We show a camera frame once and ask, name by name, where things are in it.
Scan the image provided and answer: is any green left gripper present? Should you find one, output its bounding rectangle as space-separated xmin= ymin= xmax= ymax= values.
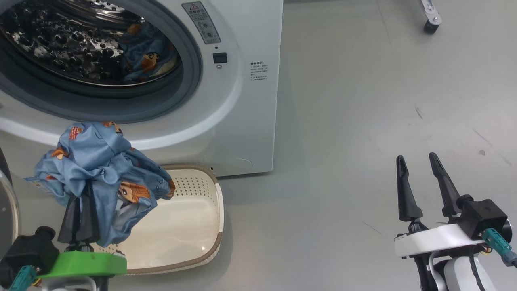
xmin=38 ymin=182 xmax=128 ymax=278

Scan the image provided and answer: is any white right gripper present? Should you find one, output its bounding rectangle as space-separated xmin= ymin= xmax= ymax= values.
xmin=395 ymin=152 xmax=485 ymax=258

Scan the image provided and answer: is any blue cartoon print garment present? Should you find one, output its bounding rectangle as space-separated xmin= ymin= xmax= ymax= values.
xmin=34 ymin=121 xmax=176 ymax=248

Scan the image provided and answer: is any blue cartoon garment cream lining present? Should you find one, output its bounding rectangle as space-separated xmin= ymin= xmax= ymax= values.
xmin=117 ymin=22 xmax=180 ymax=83

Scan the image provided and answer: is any stainless steel washing machine drum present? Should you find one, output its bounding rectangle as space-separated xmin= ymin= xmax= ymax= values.
xmin=0 ymin=0 xmax=182 ymax=87

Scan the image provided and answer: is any white front-load washing machine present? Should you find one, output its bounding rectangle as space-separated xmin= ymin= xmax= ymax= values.
xmin=0 ymin=0 xmax=284 ymax=194

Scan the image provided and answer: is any cream perforated laundry basket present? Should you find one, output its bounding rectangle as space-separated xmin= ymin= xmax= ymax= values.
xmin=91 ymin=164 xmax=224 ymax=275

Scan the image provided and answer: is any round white filter cover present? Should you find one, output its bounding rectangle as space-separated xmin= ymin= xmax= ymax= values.
xmin=228 ymin=158 xmax=254 ymax=174

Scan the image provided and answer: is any grey warning sticker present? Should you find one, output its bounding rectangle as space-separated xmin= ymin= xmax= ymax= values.
xmin=182 ymin=1 xmax=221 ymax=44

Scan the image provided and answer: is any teal left camera cable connector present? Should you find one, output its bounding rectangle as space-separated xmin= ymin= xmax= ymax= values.
xmin=8 ymin=266 xmax=38 ymax=291

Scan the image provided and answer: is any teal camera cable connector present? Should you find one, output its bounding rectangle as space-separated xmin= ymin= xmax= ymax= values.
xmin=8 ymin=266 xmax=38 ymax=291
xmin=483 ymin=228 xmax=517 ymax=267

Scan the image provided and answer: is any teal right camera cable connector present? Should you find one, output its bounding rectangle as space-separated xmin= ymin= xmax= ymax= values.
xmin=483 ymin=228 xmax=517 ymax=267

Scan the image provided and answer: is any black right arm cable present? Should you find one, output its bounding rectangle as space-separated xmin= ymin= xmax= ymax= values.
xmin=469 ymin=249 xmax=487 ymax=291

